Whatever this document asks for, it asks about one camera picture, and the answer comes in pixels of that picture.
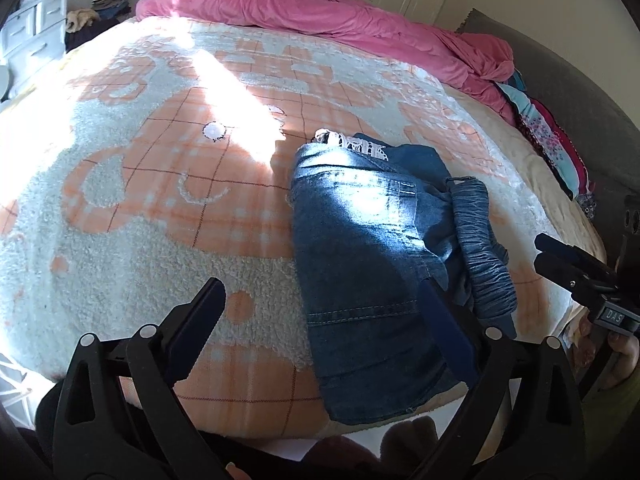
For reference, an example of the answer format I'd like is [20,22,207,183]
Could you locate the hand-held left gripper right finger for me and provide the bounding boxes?
[421,282,587,480]

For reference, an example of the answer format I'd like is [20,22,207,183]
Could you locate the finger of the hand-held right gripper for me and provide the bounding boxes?
[534,232,619,282]
[535,254,601,302]

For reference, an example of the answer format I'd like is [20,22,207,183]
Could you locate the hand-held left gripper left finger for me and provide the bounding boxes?
[52,277,227,480]

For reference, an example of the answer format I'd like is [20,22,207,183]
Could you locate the blue denim pants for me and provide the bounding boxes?
[289,131,519,425]

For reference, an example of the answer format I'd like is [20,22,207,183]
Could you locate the person's right hand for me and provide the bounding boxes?
[607,334,640,392]

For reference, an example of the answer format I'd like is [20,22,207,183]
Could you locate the beige bed cover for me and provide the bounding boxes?
[445,82,607,341]

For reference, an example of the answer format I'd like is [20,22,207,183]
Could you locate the person's legs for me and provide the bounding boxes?
[220,412,451,480]

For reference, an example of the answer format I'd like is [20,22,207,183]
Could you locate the colourful patterned pillow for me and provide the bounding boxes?
[497,70,599,218]

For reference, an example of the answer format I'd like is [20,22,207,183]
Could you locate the white and orange printed blanket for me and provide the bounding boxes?
[0,15,576,436]

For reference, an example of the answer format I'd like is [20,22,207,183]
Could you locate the grey headboard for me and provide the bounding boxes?
[454,7,640,266]

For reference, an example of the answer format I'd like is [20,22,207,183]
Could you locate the white lattice basket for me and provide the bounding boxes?
[0,352,52,428]

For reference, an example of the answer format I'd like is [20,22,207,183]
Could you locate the pile of clothes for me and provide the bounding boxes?
[66,0,137,48]

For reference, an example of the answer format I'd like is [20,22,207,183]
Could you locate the pink duvet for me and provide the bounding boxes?
[135,0,522,127]

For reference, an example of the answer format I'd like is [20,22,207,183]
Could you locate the white drawer unit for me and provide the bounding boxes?
[0,0,69,58]

